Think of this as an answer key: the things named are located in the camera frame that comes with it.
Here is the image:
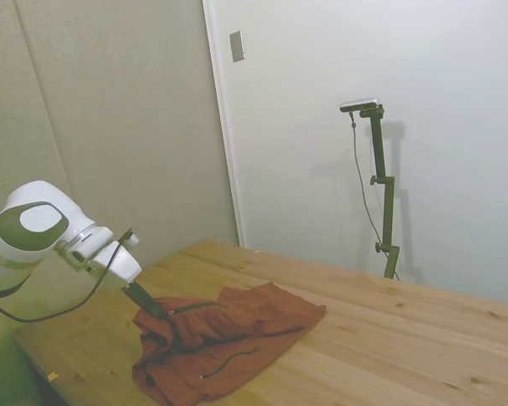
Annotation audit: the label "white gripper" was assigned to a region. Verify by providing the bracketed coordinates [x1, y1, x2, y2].
[91, 244, 164, 320]

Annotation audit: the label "rust orange shorts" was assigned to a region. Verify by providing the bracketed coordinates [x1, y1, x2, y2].
[130, 282, 327, 406]

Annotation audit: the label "white door frame trim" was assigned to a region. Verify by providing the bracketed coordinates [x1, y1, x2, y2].
[202, 0, 247, 249]

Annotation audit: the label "dark jointed camera stand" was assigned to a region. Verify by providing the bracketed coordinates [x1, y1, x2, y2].
[358, 105, 401, 280]

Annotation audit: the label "grey camera cable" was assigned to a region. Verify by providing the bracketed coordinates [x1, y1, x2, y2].
[349, 111, 386, 244]

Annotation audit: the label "grey wall plate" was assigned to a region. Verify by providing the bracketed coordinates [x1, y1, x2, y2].
[229, 30, 246, 63]

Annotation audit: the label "silver camera on stand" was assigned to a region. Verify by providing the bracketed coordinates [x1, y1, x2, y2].
[340, 96, 381, 113]

